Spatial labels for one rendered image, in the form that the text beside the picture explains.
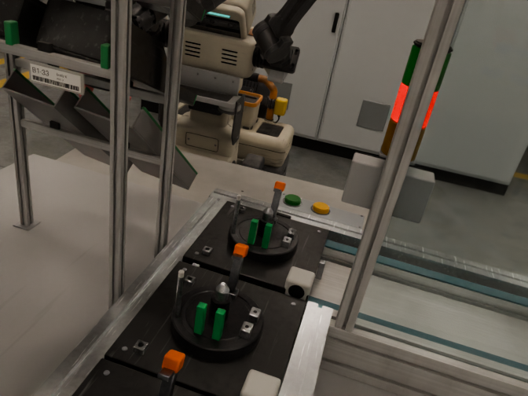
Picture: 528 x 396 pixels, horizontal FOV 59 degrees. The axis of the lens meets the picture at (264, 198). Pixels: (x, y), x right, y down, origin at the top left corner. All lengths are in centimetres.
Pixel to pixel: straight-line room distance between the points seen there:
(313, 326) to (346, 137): 327
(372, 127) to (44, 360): 341
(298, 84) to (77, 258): 309
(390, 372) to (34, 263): 71
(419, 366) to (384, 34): 318
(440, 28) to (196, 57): 110
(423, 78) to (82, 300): 70
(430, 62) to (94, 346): 59
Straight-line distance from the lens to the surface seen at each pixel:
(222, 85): 158
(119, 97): 69
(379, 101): 391
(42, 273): 103
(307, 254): 95
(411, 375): 87
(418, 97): 64
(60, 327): 91
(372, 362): 86
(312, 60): 387
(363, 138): 400
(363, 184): 71
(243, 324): 71
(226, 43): 157
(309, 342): 79
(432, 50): 63
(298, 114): 399
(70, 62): 72
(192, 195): 131
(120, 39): 67
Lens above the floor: 149
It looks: 28 degrees down
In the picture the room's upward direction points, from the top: 11 degrees clockwise
